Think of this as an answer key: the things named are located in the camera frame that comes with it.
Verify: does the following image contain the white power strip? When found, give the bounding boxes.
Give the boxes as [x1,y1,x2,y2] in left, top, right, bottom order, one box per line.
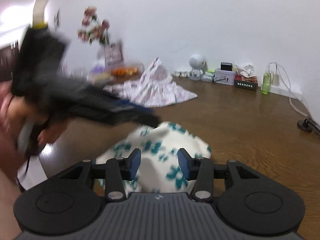
[270,85,303,100]

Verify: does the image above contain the oranges in plastic bag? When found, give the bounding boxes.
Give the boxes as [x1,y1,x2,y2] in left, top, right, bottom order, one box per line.
[111,67,139,77]

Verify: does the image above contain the white charger plug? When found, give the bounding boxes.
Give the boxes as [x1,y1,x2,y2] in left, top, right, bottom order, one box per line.
[271,72,280,86]

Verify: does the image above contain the red black tissue box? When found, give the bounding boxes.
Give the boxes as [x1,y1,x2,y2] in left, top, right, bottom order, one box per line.
[234,64,258,91]

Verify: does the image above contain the white tin box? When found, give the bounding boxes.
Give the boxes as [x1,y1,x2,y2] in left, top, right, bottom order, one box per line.
[214,69,236,86]

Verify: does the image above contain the black small box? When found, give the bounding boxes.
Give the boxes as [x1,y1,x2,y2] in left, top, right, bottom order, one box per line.
[220,62,233,72]

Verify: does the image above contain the cream teal floral garment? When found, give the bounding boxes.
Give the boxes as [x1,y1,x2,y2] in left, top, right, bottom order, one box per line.
[95,122,212,194]

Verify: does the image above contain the white charging cable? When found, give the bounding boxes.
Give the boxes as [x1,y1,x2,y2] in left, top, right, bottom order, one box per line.
[268,61,312,119]

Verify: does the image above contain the pink artificial flowers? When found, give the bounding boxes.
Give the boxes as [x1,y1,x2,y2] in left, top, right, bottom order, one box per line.
[78,7,110,46]

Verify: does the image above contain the pink floral dress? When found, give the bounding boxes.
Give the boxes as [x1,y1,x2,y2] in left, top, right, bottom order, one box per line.
[104,58,197,108]

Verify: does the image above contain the green white small box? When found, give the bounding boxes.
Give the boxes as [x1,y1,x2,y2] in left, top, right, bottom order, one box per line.
[202,70,215,82]

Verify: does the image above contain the white robot figurine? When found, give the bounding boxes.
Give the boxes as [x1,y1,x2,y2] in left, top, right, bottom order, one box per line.
[189,54,207,81]

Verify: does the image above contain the green spray bottle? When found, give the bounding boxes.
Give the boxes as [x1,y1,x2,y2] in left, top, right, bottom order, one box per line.
[261,66,271,94]

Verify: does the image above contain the person left hand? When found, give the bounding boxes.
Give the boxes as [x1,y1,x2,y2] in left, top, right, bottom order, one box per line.
[0,81,70,181]

